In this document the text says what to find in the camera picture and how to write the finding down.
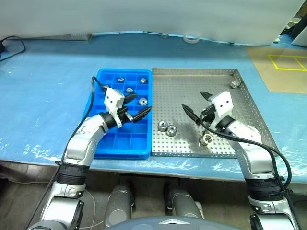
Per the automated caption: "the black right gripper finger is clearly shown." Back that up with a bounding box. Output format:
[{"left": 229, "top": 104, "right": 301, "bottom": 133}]
[
  {"left": 200, "top": 91, "right": 214, "bottom": 104},
  {"left": 181, "top": 103, "right": 201, "bottom": 124}
]

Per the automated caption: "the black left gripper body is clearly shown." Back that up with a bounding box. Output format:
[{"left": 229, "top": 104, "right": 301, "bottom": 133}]
[{"left": 117, "top": 104, "right": 134, "bottom": 124}]

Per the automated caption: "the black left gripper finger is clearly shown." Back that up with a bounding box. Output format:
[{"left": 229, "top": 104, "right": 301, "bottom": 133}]
[
  {"left": 130, "top": 106, "right": 153, "bottom": 123},
  {"left": 123, "top": 94, "right": 139, "bottom": 105}
]

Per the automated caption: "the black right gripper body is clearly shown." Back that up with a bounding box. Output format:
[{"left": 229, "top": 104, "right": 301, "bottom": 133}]
[{"left": 201, "top": 103, "right": 218, "bottom": 126}]

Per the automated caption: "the blue compartment tray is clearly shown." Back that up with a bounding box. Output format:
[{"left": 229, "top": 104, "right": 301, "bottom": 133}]
[{"left": 81, "top": 68, "right": 153, "bottom": 161}]

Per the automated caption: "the perforated metal tray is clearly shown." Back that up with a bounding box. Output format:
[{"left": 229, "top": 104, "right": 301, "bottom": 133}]
[{"left": 150, "top": 68, "right": 280, "bottom": 159}]

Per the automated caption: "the white tape roll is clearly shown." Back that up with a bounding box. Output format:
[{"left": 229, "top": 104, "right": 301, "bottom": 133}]
[{"left": 183, "top": 35, "right": 200, "bottom": 44}]

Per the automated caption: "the brown cardboard sheet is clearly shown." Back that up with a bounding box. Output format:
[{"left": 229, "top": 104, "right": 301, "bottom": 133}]
[{"left": 247, "top": 45, "right": 307, "bottom": 93}]

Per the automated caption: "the blue table cover sheet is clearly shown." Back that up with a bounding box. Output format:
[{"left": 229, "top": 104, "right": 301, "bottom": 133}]
[{"left": 0, "top": 30, "right": 307, "bottom": 183}]

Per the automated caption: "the grey metal power strip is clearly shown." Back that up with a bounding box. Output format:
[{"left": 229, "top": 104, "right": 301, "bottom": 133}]
[{"left": 23, "top": 32, "right": 93, "bottom": 42}]

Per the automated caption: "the white backdrop sheet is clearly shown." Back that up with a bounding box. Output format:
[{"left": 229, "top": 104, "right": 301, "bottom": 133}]
[{"left": 0, "top": 0, "right": 290, "bottom": 46}]

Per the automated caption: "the grey rounded robot leg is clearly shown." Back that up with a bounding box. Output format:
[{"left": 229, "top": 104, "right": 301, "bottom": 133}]
[
  {"left": 105, "top": 182, "right": 135, "bottom": 227},
  {"left": 164, "top": 183, "right": 204, "bottom": 220}
]

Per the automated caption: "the black background equipment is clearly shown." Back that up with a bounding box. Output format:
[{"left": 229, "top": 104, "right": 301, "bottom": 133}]
[{"left": 283, "top": 19, "right": 304, "bottom": 39}]

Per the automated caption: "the grey robot torso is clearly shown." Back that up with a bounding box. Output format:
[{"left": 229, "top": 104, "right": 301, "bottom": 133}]
[{"left": 100, "top": 215, "right": 243, "bottom": 230}]

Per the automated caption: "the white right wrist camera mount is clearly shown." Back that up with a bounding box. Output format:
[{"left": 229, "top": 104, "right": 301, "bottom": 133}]
[{"left": 211, "top": 92, "right": 234, "bottom": 129}]

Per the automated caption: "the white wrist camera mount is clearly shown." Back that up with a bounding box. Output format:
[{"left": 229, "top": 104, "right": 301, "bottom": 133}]
[
  {"left": 103, "top": 87, "right": 126, "bottom": 127},
  {"left": 211, "top": 92, "right": 234, "bottom": 129}
]

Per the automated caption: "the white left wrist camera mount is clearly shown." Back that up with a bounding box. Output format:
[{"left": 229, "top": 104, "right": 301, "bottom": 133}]
[{"left": 103, "top": 87, "right": 126, "bottom": 127}]

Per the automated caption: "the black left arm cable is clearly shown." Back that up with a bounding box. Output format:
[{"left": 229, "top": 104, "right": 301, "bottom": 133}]
[{"left": 24, "top": 76, "right": 107, "bottom": 230}]

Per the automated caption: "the thin black cable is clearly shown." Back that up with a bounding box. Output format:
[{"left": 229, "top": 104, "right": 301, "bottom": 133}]
[{"left": 0, "top": 35, "right": 26, "bottom": 62}]

